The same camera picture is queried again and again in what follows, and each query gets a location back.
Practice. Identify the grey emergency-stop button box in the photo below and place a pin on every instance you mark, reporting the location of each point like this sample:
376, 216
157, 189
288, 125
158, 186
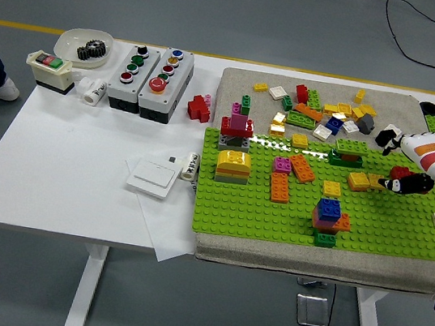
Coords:
165, 89

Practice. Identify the light green long brick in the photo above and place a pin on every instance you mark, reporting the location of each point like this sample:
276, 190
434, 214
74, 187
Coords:
352, 146
315, 99

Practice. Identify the yellow rounded toy brick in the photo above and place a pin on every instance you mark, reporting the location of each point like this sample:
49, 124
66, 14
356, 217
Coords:
234, 160

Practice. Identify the green studded baseplate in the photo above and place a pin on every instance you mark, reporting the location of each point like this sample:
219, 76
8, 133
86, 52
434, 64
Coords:
235, 210

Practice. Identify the dark green arch brick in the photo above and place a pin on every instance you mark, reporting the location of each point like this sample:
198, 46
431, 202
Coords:
336, 160

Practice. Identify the white paper sheet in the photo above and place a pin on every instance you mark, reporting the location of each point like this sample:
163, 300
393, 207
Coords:
166, 229

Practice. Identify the blue toy brick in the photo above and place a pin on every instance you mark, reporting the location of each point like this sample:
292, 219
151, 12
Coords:
334, 124
328, 208

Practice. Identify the white wall switch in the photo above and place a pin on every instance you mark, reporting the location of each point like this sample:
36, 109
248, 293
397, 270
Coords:
151, 178

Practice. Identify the small white adapter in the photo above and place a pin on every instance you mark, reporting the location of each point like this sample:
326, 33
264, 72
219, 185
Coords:
174, 160

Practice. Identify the grey push-button box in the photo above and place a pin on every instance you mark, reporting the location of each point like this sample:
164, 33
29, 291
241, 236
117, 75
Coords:
131, 80

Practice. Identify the yellow glossy toy brick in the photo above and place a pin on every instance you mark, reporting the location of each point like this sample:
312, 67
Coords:
338, 116
276, 129
279, 118

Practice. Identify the white bowl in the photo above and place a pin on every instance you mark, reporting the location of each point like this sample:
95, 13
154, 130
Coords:
71, 43

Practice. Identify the grey-brown mat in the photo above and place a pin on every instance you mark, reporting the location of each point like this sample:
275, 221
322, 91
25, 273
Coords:
246, 81

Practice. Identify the dark green toy brick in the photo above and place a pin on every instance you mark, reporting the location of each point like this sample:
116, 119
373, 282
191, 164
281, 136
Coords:
324, 240

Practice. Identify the white labelled tube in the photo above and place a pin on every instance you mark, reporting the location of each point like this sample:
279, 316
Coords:
189, 165
95, 92

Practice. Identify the magenta tall toy brick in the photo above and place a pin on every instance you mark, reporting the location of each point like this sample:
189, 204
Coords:
239, 119

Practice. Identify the silver floor box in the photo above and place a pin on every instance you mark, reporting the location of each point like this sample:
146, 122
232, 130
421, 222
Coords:
312, 310

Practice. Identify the white plain tube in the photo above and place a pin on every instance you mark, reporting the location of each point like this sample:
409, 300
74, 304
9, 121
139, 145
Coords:
82, 86

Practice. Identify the red wide toy brick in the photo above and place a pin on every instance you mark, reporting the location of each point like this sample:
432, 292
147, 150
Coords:
225, 126

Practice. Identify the orange thin toy brick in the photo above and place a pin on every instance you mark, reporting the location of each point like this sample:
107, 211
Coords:
232, 171

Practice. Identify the yellow narrow toy brick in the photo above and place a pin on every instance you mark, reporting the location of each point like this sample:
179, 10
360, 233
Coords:
359, 96

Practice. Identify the red cross-shaped brick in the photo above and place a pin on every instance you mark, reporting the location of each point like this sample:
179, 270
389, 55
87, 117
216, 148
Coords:
198, 109

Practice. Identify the pink small toy brick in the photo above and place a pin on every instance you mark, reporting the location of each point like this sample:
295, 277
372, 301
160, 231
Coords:
207, 99

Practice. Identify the grey sloped toy brick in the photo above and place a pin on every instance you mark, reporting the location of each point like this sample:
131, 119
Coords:
364, 122

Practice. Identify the black toy piece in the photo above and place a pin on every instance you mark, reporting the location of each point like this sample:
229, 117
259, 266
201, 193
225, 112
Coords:
382, 136

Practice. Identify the beige red-green switch box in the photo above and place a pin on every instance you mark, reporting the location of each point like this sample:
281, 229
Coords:
49, 70

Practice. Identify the black gear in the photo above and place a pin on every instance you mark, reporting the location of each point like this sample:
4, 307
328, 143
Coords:
91, 50

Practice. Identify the green long toy brick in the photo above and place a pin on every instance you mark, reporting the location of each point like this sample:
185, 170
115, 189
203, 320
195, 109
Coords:
434, 123
301, 119

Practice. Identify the orange long toy brick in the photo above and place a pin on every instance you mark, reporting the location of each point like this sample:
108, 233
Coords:
279, 187
302, 168
309, 111

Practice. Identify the dark green narrow brick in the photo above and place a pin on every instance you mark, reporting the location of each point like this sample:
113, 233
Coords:
246, 103
287, 103

